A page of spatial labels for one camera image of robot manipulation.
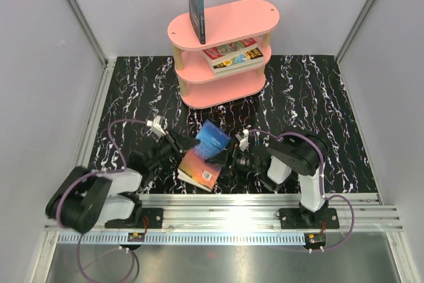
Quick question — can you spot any aluminium mounting rail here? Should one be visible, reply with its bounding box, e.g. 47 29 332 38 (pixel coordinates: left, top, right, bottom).
44 194 403 246

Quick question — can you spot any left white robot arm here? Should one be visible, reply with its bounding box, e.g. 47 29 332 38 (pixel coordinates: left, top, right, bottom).
45 131 201 234

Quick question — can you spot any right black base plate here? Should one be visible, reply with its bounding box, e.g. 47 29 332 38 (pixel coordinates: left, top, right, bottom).
276 208 340 230

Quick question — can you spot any pink three-tier shelf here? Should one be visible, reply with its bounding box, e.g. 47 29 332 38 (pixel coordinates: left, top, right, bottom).
168 0 280 109

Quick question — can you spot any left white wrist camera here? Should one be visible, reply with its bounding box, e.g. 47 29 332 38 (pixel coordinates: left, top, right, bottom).
146 115 167 138

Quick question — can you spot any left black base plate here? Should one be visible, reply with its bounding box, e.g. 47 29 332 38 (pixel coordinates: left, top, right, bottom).
105 207 164 229

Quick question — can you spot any red 13-storey treehouse book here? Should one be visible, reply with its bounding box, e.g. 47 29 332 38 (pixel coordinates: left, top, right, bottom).
201 38 258 65

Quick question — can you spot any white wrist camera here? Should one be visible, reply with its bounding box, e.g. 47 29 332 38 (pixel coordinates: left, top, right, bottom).
236 129 250 152
146 115 167 138

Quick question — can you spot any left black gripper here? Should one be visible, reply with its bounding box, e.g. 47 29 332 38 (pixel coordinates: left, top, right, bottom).
147 127 200 169

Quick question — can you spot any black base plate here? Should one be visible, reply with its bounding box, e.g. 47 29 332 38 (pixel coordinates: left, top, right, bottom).
276 208 340 230
105 207 164 229

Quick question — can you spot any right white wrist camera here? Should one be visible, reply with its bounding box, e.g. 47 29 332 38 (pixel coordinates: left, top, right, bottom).
236 129 250 152

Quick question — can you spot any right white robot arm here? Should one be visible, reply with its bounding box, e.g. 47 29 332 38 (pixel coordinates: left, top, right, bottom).
206 129 330 228

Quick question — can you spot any black yellow treehouse book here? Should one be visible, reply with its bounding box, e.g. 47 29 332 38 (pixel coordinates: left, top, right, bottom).
211 48 264 68

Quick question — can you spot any blue orange book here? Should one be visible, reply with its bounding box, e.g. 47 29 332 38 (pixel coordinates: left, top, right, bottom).
178 120 231 192

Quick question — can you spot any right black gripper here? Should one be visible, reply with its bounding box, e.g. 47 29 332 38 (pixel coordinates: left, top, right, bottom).
205 139 264 178

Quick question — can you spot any black marble pattern mat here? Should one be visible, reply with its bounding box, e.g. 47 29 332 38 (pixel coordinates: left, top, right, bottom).
88 55 378 193

